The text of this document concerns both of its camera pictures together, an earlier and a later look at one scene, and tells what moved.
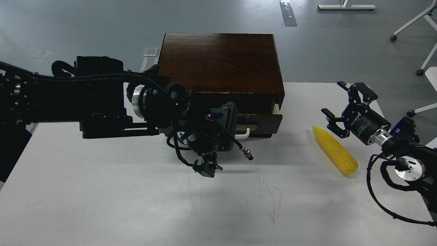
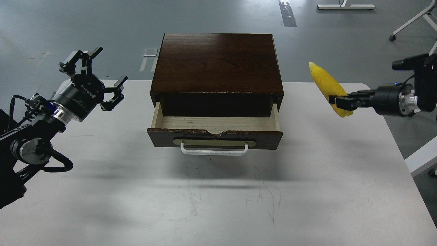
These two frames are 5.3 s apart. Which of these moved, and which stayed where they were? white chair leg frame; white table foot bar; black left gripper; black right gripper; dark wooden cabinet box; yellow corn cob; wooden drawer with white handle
Moved: black left gripper; black right gripper; yellow corn cob; wooden drawer with white handle
Stayed: white table foot bar; dark wooden cabinet box; white chair leg frame
